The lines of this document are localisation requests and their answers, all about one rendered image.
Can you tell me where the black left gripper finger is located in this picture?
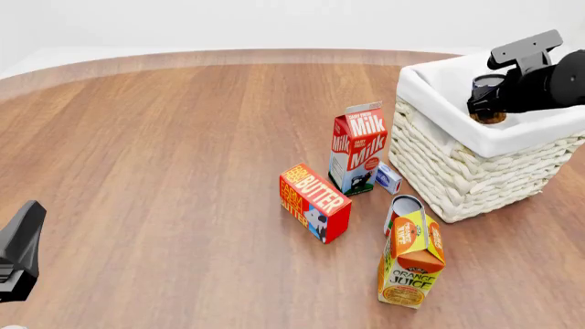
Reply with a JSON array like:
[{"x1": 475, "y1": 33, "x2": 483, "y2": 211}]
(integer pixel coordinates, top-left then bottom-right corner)
[{"x1": 0, "y1": 200, "x2": 48, "y2": 271}]

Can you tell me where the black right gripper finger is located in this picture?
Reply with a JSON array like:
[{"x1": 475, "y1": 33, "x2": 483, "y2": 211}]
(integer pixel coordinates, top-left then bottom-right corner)
[{"x1": 466, "y1": 86, "x2": 516, "y2": 115}]

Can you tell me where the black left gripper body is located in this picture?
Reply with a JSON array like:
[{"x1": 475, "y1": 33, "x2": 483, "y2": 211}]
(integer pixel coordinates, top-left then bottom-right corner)
[{"x1": 0, "y1": 257, "x2": 39, "y2": 303}]

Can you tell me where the dark tin with brown base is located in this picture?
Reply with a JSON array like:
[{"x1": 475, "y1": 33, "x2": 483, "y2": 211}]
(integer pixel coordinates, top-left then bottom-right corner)
[{"x1": 469, "y1": 74, "x2": 509, "y2": 126}]

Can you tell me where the white cloth basket liner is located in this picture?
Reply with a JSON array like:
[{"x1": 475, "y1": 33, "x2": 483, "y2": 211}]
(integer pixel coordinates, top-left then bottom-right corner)
[{"x1": 396, "y1": 50, "x2": 585, "y2": 159}]

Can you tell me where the woven white wicker basket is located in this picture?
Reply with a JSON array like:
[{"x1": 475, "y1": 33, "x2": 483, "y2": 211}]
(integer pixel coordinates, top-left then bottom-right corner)
[{"x1": 388, "y1": 95, "x2": 585, "y2": 225}]

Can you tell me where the grey plate on black stalk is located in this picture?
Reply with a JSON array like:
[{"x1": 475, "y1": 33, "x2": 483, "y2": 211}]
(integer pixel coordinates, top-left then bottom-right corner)
[{"x1": 486, "y1": 29, "x2": 564, "y2": 74}]

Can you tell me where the small blue and white box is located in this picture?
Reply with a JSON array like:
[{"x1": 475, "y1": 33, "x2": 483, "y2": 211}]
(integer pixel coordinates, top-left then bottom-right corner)
[{"x1": 375, "y1": 161, "x2": 404, "y2": 196}]

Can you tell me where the tin with white red label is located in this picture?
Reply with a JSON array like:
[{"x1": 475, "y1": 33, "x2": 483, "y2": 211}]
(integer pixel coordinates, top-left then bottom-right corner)
[{"x1": 383, "y1": 194, "x2": 425, "y2": 238}]

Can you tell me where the red and white milk carton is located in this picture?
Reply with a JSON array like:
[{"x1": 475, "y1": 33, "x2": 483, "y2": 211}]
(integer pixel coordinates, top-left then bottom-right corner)
[{"x1": 327, "y1": 101, "x2": 389, "y2": 197}]

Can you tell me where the yellow orange juice carton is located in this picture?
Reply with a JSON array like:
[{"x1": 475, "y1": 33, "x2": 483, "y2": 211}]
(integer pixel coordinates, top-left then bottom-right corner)
[{"x1": 377, "y1": 210, "x2": 447, "y2": 310}]

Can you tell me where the red and orange butter box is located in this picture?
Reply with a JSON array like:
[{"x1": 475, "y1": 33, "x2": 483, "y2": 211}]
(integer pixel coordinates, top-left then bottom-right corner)
[{"x1": 279, "y1": 162, "x2": 353, "y2": 245}]

